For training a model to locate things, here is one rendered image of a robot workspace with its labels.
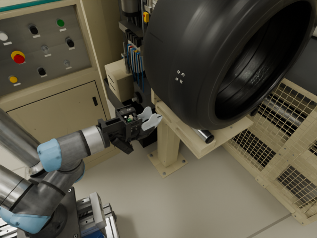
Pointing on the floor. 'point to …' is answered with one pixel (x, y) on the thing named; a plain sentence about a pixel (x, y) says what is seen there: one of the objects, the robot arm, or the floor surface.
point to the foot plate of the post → (164, 172)
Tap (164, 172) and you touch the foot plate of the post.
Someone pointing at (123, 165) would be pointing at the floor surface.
